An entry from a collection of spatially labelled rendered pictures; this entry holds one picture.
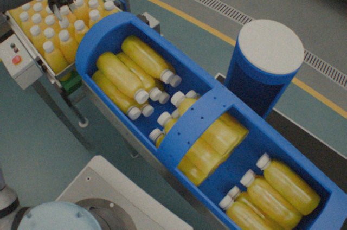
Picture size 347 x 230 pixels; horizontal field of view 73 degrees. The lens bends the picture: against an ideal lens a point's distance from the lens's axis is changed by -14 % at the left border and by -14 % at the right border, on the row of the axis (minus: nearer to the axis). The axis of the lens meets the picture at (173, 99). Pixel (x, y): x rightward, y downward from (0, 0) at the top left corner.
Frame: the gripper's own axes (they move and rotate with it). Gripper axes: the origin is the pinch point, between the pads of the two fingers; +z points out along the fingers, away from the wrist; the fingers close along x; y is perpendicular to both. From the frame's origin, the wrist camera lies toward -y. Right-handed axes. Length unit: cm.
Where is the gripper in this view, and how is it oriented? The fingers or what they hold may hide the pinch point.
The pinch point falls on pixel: (65, 13)
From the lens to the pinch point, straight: 111.5
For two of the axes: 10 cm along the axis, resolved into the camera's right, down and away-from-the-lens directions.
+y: 7.0, 6.4, -3.3
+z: -0.3, 4.8, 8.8
